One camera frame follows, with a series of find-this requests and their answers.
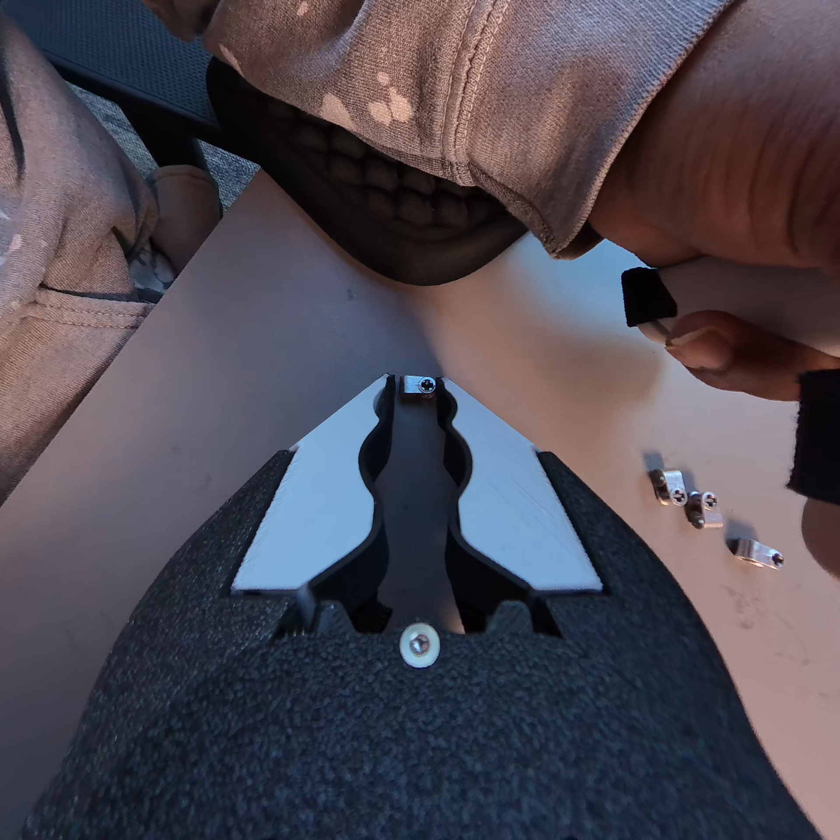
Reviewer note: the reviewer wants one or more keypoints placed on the person's left hand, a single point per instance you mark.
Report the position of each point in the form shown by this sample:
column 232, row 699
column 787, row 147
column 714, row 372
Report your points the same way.
column 748, row 145

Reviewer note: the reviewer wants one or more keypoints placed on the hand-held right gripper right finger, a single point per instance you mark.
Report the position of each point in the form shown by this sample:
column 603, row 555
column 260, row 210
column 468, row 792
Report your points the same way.
column 519, row 512

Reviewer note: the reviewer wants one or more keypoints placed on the person's left forearm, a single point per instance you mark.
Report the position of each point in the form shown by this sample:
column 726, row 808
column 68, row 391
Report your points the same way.
column 460, row 92

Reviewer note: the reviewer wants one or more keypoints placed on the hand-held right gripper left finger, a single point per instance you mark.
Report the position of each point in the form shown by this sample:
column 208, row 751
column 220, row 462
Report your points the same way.
column 322, row 512

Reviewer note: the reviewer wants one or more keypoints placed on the black dimpled pad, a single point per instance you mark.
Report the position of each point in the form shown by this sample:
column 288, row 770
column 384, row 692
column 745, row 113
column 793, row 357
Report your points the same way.
column 381, row 210

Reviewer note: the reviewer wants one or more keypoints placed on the grey desk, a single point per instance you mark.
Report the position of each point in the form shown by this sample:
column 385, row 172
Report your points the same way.
column 197, row 433

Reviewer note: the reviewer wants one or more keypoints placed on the black swivel chair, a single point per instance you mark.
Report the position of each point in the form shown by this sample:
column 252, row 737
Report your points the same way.
column 118, row 46

